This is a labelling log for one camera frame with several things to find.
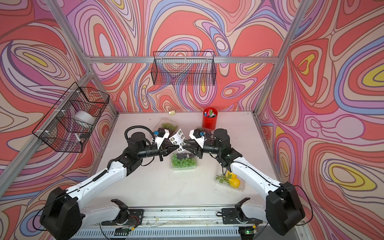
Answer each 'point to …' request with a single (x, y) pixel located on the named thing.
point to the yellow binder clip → (172, 112)
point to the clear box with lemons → (230, 180)
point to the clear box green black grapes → (182, 161)
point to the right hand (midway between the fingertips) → (185, 147)
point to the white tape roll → (84, 116)
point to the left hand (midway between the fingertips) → (179, 148)
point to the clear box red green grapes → (171, 125)
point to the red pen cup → (209, 118)
